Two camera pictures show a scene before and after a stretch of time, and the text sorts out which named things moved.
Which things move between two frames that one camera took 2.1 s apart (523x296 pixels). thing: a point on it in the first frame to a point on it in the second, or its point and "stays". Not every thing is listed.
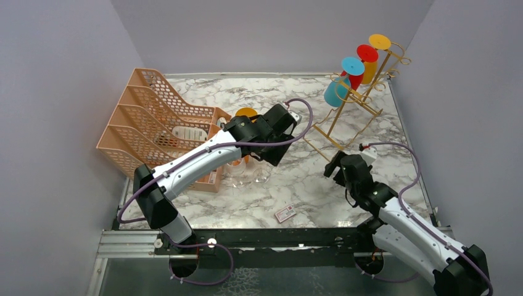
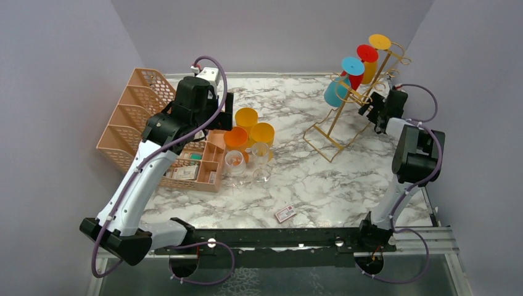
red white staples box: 285,213 stays
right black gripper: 331,166 to 375,101
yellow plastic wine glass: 247,111 stays
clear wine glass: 236,168 stays
